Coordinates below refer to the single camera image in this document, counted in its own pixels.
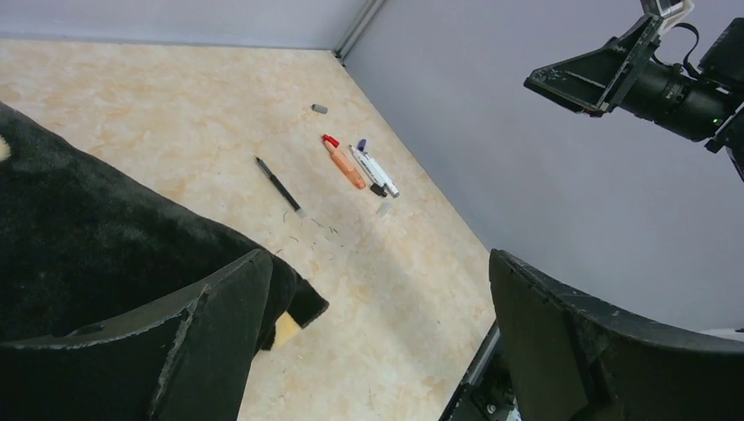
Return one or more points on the black floral plush blanket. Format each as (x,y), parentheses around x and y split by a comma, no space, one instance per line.
(82,242)

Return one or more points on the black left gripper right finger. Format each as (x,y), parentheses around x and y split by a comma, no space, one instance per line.
(573,356)

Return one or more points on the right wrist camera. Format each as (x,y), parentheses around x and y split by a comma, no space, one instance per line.
(671,11)

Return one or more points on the orange pen red cap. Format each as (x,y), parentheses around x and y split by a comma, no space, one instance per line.
(342,162)

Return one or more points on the white marker black cap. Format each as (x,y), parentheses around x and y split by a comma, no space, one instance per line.
(376,185)

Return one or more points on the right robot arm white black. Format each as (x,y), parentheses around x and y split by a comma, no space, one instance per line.
(721,66)

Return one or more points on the clear pen cap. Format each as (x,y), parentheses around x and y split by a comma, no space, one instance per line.
(384,209)

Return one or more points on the small grey cap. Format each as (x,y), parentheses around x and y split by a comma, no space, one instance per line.
(321,109)

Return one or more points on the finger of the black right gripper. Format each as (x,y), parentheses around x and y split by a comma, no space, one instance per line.
(596,83)

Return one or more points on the black gel pen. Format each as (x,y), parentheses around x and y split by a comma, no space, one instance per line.
(279,186)

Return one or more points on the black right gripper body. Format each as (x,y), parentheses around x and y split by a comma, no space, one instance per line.
(689,108)

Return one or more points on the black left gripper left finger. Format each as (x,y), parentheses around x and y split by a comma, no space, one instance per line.
(185,356)

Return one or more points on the white marker purple cap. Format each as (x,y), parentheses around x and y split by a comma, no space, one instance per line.
(382,174)

